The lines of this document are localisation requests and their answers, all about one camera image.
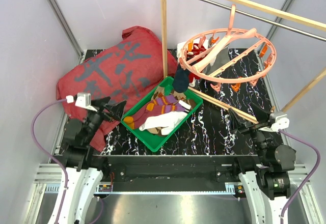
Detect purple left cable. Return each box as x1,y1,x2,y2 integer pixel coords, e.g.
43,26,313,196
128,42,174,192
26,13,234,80
31,95,75,224

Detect wooden drying rack frame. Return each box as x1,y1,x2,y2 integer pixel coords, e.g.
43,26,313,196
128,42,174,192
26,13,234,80
160,0,325,123

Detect white sock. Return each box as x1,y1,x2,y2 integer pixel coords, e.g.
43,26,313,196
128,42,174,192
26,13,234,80
139,111,187,136

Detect red christmas sock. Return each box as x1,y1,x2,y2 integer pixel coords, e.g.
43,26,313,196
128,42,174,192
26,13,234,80
186,43,206,61

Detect pink round clip hanger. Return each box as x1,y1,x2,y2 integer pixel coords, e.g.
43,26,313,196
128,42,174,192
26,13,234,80
178,4,278,92

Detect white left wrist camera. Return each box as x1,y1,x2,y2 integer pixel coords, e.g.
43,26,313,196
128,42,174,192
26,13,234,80
75,92,98,111

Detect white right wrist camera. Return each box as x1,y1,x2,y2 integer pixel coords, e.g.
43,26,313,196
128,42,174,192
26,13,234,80
260,111,290,132

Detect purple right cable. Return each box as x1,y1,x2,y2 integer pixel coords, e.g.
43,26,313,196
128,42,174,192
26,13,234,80
279,129,321,224

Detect purple striped sock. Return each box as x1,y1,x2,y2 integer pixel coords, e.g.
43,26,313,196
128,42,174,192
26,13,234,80
123,102,190,129
145,95,178,114

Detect metal hanging rod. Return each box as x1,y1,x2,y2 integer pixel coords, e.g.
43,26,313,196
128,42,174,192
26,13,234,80
199,0,325,42

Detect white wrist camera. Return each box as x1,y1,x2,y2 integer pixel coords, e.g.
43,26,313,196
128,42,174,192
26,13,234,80
75,92,98,111
260,111,290,132

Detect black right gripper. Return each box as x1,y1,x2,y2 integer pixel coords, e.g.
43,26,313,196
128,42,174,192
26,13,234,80
228,102,274,165

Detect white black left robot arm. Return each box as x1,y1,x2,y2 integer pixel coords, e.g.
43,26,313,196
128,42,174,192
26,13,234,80
48,93,127,223

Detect green plastic tray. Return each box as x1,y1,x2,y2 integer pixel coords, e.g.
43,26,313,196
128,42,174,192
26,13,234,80
121,76,203,152

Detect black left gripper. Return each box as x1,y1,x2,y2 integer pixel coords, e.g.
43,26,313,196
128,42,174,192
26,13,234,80
83,96,127,144

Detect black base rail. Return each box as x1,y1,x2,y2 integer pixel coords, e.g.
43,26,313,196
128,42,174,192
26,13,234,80
94,155,258,194

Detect grey sock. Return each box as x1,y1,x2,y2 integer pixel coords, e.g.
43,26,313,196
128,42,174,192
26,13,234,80
202,45,230,75

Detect purple cable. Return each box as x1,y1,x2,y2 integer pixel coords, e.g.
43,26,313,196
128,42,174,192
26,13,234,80
279,129,321,224
31,95,75,224

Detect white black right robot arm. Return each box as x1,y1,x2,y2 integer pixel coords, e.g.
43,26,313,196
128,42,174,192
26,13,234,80
229,104,296,223

